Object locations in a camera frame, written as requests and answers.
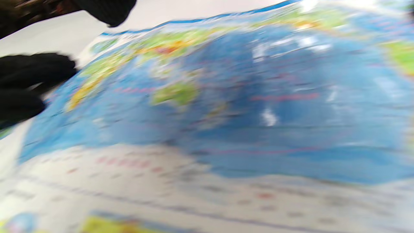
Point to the colourful world map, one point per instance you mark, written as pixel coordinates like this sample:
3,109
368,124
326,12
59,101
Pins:
226,113

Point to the person's right hand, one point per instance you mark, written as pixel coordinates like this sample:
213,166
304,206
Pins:
106,11

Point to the person's left hand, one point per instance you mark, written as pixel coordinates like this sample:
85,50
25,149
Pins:
26,84

